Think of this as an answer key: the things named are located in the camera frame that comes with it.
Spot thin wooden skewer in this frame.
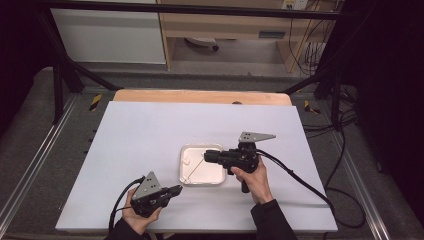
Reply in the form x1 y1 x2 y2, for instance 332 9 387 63
185 153 206 182

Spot bundle of hanging black cables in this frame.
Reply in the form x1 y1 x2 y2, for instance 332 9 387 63
288 9 336 77

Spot white cabinet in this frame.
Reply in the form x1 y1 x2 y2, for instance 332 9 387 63
49 7 167 65

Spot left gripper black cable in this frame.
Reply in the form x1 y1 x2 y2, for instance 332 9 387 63
108 176 147 233

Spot black metal crossbar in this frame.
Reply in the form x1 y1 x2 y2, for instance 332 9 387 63
39 0 343 20

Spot yellow and black tape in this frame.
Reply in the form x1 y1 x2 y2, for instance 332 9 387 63
303 99 322 115
88 93 103 112

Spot white table board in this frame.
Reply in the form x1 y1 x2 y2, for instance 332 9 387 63
54 101 339 234

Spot black metal stand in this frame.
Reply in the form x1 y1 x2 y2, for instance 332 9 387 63
283 19 354 126
34 9 125 125

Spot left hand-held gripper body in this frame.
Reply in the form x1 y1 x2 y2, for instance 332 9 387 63
130 171 172 218

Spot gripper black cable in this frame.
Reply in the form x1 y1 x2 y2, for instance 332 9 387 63
108 176 147 233
255 148 367 230

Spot person's right hand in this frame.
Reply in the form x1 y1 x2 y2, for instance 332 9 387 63
231 157 275 205

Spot square white tray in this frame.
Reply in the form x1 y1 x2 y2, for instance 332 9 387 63
179 143 227 186

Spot wooden table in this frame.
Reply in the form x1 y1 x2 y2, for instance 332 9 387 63
112 88 294 107

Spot chair base with wheel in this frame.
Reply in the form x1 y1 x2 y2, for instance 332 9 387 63
184 36 220 52

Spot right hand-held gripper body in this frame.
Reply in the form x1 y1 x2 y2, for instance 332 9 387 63
218 131 277 175

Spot black floor cables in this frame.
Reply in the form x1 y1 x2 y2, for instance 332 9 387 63
302 84 359 188

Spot white wall socket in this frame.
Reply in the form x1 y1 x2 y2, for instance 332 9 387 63
280 0 310 11

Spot aluminium rail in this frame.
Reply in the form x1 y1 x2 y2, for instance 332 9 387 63
0 94 81 228
331 131 392 240

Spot light wooden desk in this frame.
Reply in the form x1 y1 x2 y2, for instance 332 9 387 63
155 0 344 74

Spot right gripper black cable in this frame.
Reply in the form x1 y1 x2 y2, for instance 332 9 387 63
255 148 367 230

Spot person's left hand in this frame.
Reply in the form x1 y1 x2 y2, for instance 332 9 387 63
121 188 164 236

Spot black curtain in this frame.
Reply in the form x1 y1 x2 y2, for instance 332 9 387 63
341 0 424 221
0 0 56 138

